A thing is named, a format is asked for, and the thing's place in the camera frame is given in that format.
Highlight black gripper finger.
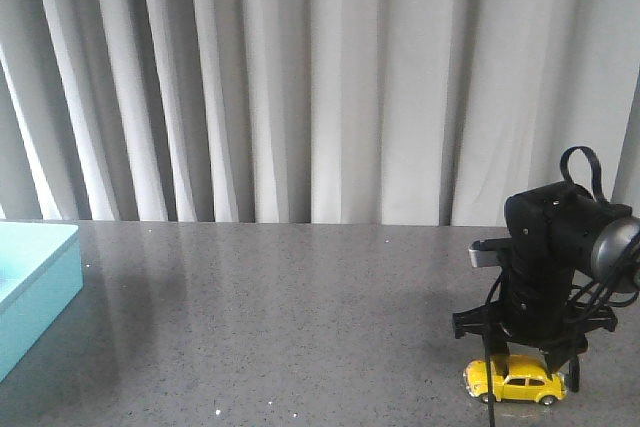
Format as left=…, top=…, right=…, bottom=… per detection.
left=488, top=332, right=510, bottom=372
left=544, top=344, right=583, bottom=392

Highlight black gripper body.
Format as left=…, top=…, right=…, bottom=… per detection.
left=452, top=183, right=633, bottom=351

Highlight yellow toy beetle car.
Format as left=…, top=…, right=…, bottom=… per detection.
left=463, top=355, right=567, bottom=406

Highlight light blue storage box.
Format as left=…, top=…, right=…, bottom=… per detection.
left=1, top=221, right=83, bottom=378

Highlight white pleated curtain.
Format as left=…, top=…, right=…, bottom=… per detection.
left=1, top=0, right=639, bottom=226

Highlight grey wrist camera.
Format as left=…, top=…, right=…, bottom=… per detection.
left=590, top=216, right=639, bottom=283

